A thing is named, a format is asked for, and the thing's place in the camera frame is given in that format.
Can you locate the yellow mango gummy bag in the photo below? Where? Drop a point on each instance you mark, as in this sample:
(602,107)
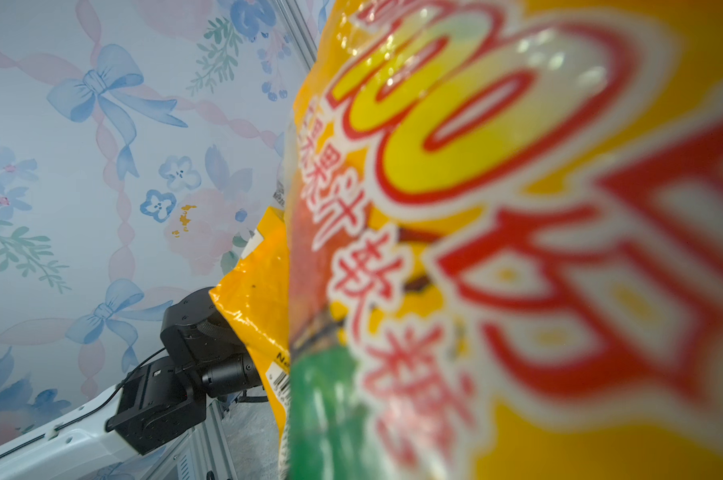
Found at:
(506,242)
(254,298)

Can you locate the aluminium corner post right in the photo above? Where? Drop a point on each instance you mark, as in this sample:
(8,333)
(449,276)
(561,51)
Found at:
(298,28)

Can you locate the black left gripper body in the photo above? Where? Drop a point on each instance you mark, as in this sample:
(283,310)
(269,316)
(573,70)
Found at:
(204,360)

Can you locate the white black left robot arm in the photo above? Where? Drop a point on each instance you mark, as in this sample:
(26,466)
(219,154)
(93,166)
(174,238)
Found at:
(76,445)

